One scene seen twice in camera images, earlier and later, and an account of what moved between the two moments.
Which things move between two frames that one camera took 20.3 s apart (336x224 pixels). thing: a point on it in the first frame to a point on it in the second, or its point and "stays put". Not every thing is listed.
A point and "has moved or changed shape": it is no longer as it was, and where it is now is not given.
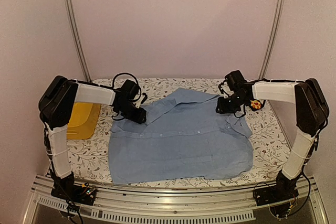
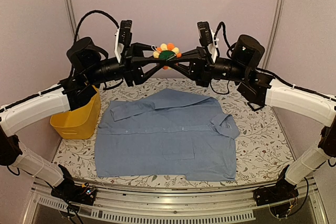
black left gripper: (139, 118) to (132, 68)
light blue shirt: (182, 138) has moved or changed shape
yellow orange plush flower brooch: (255, 104) has moved or changed shape
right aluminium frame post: (274, 29) stays put
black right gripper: (224, 109) to (199, 68)
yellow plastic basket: (83, 120) stays put
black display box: (255, 104) stays put
